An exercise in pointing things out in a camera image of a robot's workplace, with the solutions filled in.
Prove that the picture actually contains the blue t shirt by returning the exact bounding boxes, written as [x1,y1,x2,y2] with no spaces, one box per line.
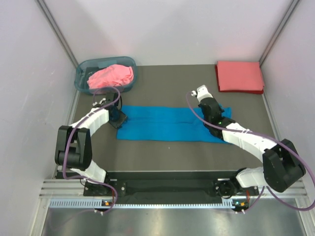
[116,106,226,144]

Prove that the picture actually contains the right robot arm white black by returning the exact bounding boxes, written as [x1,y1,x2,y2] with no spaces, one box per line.
[198,97,306,195]

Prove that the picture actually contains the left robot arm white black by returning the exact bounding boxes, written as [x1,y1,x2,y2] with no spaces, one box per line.
[55,92,127,195]

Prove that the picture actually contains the folded coral pink t shirt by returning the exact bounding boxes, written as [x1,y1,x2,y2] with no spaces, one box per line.
[217,61,264,90]

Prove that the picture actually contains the pink crumpled t shirt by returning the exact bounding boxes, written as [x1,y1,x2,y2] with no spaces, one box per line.
[87,64,134,89]

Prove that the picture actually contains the folded dark red t shirt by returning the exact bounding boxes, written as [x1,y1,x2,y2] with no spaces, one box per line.
[215,65,264,94]

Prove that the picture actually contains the teal plastic basket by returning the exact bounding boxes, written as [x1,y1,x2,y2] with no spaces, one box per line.
[74,57,138,95]

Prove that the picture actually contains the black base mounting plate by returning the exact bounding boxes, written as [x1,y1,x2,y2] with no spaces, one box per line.
[83,171,259,200]

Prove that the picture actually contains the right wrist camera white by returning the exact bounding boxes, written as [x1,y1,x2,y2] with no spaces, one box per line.
[191,85,213,102]

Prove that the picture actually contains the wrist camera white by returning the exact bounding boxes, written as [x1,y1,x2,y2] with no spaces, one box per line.
[191,85,213,102]
[93,98,106,108]

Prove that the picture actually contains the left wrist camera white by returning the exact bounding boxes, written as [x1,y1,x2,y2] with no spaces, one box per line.
[93,98,106,108]

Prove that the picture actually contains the grey slotted cable duct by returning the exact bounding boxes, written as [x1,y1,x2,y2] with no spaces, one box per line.
[49,198,248,209]

